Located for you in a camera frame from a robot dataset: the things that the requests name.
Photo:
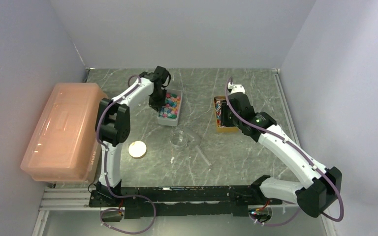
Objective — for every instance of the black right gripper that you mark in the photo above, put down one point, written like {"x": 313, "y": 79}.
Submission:
{"x": 225, "y": 108}

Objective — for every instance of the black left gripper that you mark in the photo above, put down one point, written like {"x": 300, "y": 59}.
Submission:
{"x": 156, "y": 105}

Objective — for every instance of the white tin of pastel candies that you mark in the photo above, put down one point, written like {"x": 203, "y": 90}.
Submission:
{"x": 170, "y": 113}

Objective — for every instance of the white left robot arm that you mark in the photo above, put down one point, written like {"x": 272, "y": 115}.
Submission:
{"x": 113, "y": 124}

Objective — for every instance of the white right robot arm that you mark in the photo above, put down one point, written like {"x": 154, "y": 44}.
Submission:
{"x": 317, "y": 190}

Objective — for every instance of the gold tin of lollipops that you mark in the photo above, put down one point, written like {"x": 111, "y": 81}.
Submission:
{"x": 217, "y": 112}

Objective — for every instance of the clear plastic cup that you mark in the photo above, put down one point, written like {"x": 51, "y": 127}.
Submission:
{"x": 179, "y": 139}

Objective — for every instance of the gold round lid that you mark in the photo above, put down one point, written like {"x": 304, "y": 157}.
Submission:
{"x": 137, "y": 149}

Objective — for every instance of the orange translucent storage box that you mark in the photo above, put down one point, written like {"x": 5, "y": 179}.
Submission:
{"x": 63, "y": 147}

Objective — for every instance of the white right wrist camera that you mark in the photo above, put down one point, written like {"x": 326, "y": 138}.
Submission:
{"x": 235, "y": 88}

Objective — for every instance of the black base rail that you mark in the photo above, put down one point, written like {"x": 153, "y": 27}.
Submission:
{"x": 137, "y": 202}

